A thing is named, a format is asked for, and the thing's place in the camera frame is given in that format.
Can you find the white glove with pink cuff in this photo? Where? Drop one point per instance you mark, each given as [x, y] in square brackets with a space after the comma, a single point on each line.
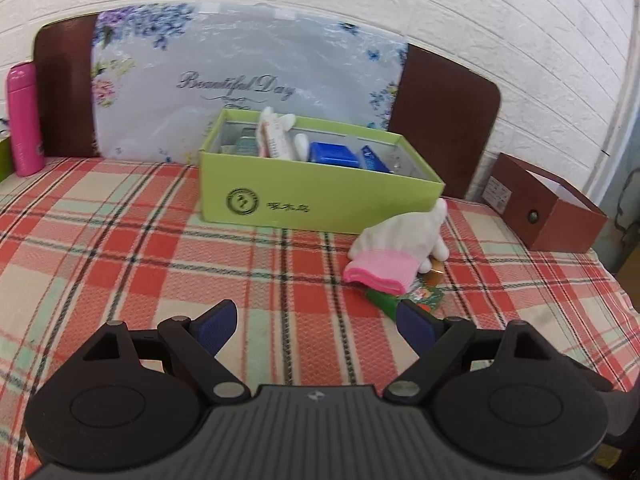
[395, 245]

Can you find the dark cloth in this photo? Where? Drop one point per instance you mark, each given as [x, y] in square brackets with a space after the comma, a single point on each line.
[622, 410]

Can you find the floral plastic bag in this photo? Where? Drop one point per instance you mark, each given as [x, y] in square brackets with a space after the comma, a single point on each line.
[225, 60]

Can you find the blue box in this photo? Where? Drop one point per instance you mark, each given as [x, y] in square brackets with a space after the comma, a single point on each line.
[375, 159]
[332, 154]

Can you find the green printed packet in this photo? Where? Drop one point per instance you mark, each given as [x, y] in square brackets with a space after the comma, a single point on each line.
[425, 296]

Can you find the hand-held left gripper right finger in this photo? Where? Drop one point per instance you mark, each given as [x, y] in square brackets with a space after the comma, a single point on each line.
[415, 325]

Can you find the green bottle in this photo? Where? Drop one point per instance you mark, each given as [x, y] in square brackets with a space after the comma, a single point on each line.
[246, 142]

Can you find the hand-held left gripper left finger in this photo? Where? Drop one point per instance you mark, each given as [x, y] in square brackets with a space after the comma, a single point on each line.
[215, 322]

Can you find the gold round lid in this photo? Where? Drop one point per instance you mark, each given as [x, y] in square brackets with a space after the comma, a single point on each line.
[436, 271]

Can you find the small white bottle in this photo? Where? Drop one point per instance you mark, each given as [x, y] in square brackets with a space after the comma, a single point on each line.
[302, 146]

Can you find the green tube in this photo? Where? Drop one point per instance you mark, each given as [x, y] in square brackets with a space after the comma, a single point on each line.
[382, 301]

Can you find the green cardboard box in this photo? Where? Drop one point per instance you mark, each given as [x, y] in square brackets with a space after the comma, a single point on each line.
[310, 200]

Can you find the white cosmetic tube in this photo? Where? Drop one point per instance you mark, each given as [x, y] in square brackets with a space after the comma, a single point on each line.
[274, 135]

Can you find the pink bottle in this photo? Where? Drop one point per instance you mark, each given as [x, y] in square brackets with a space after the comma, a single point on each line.
[25, 120]

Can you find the brown cardboard box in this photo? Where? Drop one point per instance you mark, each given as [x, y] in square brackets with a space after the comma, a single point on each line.
[545, 210]

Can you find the brown wooden headboard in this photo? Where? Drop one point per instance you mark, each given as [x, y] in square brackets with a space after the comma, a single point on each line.
[440, 110]

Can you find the olive green small box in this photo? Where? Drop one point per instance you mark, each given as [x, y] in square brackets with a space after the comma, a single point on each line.
[4, 160]

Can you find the red plaid bed sheet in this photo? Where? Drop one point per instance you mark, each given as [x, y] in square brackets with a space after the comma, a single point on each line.
[150, 240]

